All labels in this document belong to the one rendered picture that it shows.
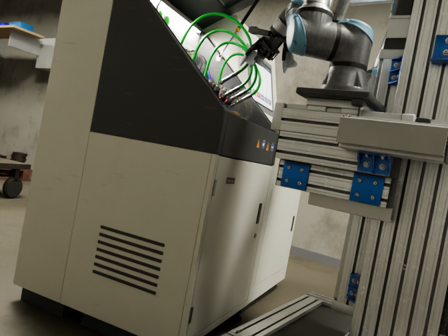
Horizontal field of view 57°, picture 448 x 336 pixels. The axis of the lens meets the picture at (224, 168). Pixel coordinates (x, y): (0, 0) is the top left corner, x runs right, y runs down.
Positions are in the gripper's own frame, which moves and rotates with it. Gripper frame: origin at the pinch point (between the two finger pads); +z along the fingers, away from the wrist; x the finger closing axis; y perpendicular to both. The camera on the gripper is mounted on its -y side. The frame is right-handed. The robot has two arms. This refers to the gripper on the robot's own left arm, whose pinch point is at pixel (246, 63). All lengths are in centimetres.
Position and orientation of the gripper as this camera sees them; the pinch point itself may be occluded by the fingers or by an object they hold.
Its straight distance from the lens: 188.3
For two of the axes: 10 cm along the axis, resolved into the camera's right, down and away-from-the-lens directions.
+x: 6.1, -1.3, 7.8
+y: 5.4, 7.9, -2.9
